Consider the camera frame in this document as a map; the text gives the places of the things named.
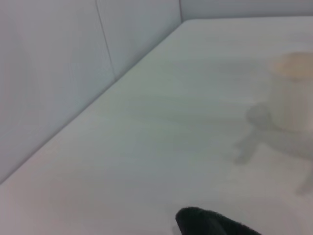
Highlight white paper cup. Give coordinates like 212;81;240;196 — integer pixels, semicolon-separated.
268;50;313;133

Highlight dark blue rag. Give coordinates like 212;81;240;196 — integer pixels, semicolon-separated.
175;207;263;235

